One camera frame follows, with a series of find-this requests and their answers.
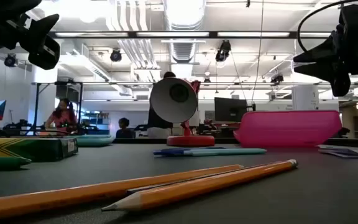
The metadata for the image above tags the long yellow pencil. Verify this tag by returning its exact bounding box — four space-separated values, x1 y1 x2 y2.
0 164 244 222

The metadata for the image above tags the teal bowl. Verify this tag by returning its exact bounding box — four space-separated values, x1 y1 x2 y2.
63 134 115 147

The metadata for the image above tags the dark blue pen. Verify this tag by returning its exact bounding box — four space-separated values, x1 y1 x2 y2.
152 147 226 156

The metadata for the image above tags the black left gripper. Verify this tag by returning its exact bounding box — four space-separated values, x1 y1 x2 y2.
0 0 61 71

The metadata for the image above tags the yellow green crayon box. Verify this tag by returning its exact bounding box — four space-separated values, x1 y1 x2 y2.
0 138 79 162

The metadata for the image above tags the pink plastic pencil case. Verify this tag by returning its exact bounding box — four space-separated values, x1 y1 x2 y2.
233 110 343 148

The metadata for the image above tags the green marker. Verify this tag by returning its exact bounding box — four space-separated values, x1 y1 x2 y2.
0 156 32 170

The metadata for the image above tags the black overhead frame bar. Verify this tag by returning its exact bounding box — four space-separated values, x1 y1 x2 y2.
48 30 332 39

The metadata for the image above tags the sharpened yellow pencil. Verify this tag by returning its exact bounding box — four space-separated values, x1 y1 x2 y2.
101 159 298 212

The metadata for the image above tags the black metal frame stand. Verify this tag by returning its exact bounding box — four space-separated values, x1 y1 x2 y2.
31 81 83 134

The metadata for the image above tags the black monitor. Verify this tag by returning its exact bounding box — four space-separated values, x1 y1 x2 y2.
214 97 249 123

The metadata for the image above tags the red desk lamp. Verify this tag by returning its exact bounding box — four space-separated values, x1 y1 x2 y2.
149 77 216 147

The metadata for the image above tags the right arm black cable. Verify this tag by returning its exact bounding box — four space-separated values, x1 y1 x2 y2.
296 0 358 54

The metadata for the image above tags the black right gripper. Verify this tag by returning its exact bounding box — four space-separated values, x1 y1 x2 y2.
293 3 358 97

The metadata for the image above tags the light teal pen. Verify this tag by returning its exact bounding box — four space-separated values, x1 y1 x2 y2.
183 148 267 157

